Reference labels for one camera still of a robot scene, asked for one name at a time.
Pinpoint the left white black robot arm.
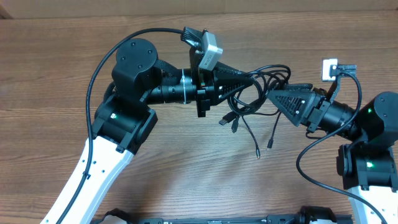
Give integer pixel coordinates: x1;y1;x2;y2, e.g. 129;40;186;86
44;39;253;223

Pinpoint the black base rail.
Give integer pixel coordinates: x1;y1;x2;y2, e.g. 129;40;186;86
90;206;354;224

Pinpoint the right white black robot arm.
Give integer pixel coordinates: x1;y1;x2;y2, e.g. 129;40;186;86
268;82;397;223

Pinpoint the black usb cable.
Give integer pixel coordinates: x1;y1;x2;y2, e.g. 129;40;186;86
218;64;292;134

